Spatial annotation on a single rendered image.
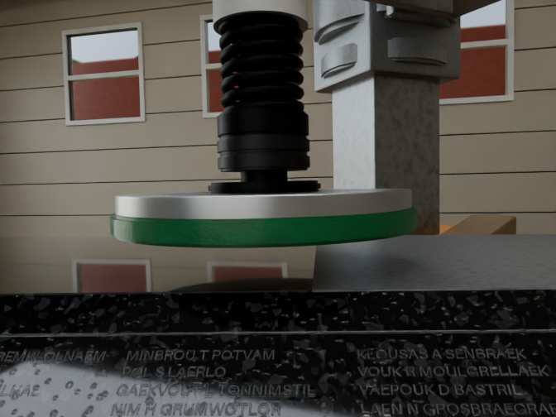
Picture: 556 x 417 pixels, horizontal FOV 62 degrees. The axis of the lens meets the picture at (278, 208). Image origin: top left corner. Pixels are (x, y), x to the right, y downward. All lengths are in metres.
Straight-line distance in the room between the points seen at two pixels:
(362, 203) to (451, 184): 6.12
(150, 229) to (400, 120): 0.91
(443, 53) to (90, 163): 6.90
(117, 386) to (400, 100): 0.97
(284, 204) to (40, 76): 8.18
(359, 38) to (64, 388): 0.96
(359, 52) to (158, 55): 6.35
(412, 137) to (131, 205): 0.92
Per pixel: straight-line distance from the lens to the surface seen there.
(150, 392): 0.26
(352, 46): 1.11
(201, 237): 0.25
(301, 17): 0.35
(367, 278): 0.31
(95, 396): 0.27
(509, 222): 1.12
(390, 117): 1.11
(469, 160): 6.41
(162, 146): 7.11
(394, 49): 1.09
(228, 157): 0.33
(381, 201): 0.28
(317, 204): 0.25
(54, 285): 0.34
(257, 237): 0.24
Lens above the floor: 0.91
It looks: 3 degrees down
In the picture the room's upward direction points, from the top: 1 degrees counter-clockwise
